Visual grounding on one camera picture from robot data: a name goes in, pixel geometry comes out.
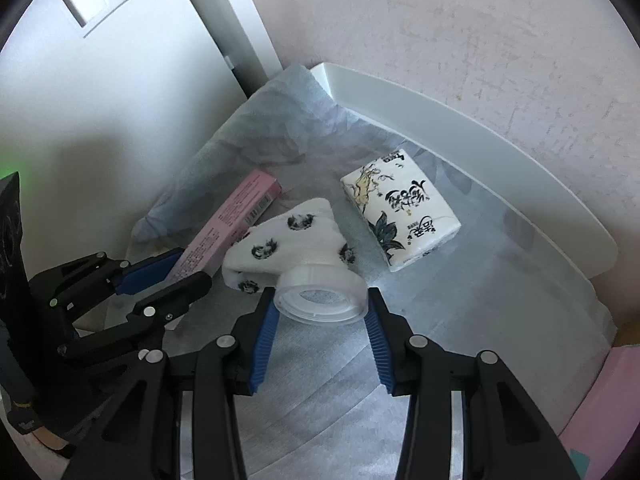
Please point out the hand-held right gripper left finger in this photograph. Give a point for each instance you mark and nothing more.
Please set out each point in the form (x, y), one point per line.
(265, 345)

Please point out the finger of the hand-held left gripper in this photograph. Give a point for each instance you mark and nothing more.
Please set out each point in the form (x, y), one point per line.
(150, 270)
(170, 300)

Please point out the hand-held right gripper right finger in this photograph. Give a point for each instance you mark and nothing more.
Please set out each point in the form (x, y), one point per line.
(380, 345)

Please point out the clear tape roll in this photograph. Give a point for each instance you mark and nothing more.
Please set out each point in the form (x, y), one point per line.
(345, 290)

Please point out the white plastic bin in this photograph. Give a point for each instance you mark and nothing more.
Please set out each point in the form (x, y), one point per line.
(450, 125)

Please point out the white bin with liner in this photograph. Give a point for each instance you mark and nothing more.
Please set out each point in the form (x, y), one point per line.
(475, 310)

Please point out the slim pink box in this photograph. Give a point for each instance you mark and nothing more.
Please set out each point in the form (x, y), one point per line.
(235, 210)

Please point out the white spotted sock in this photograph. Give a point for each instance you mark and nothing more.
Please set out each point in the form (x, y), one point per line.
(300, 245)

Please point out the printed tissue pack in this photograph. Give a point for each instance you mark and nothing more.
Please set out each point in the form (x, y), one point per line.
(400, 210)

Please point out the white door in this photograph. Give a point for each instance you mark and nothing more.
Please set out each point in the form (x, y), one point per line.
(125, 85)

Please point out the pink teal striped packaging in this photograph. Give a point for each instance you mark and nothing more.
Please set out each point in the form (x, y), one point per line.
(595, 410)

